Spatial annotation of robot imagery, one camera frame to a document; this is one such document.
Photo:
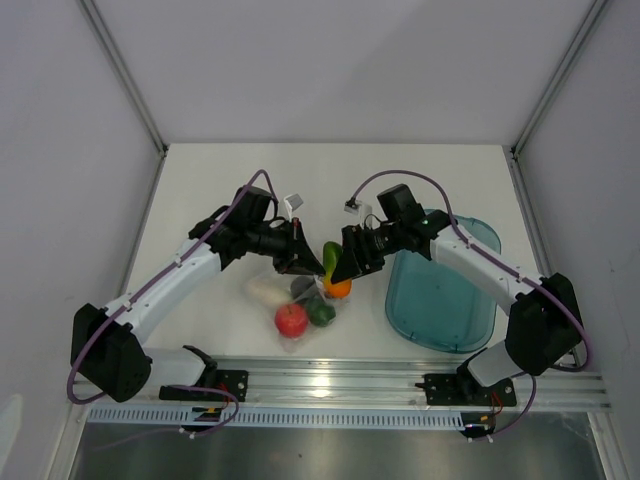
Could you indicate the teal plastic tray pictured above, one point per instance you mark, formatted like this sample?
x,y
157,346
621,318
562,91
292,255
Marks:
x,y
436,308

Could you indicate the white eggplant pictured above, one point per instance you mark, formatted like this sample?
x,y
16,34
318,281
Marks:
x,y
267,294

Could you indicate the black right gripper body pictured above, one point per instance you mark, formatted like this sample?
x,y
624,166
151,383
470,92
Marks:
x,y
377,244

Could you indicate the red tomato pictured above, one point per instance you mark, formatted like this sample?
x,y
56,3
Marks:
x,y
291,320

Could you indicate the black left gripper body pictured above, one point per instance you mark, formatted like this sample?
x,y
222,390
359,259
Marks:
x,y
277,243

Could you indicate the green lime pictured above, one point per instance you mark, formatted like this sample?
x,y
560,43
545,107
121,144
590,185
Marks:
x,y
320,313

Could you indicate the left aluminium corner post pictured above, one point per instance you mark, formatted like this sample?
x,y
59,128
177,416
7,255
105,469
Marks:
x,y
114,57

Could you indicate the dark red apple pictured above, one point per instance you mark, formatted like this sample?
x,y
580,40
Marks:
x,y
331,254

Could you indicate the white slotted cable duct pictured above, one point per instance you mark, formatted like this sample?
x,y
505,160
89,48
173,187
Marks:
x,y
252,416

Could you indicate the aluminium front rail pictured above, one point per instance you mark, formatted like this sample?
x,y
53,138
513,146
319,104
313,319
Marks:
x,y
390,385

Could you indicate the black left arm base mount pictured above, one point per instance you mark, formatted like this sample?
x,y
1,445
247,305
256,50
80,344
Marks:
x,y
191,375

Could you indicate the dark purple plum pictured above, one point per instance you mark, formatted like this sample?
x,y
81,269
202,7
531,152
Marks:
x,y
303,287

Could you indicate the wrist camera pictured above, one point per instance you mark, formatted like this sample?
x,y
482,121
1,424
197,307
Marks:
x,y
293,202
357,207

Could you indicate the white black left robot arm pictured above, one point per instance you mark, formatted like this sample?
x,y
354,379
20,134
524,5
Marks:
x,y
107,346

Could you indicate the aluminium corner post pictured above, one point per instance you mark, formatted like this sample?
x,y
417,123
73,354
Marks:
x,y
560,74
114,57

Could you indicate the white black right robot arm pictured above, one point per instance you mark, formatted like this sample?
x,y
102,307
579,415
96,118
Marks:
x,y
543,317

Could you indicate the orange fruit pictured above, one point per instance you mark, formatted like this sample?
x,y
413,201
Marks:
x,y
338,290

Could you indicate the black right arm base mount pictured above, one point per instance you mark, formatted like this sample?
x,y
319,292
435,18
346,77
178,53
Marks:
x,y
452,389

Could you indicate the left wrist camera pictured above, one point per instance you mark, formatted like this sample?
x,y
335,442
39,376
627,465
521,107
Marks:
x,y
293,202

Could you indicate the clear zip top bag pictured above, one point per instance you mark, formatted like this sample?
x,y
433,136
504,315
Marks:
x,y
312,334

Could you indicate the right aluminium corner post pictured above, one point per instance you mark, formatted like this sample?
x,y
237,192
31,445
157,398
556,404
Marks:
x,y
560,74

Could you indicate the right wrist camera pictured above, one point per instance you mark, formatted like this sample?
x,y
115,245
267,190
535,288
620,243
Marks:
x,y
357,207

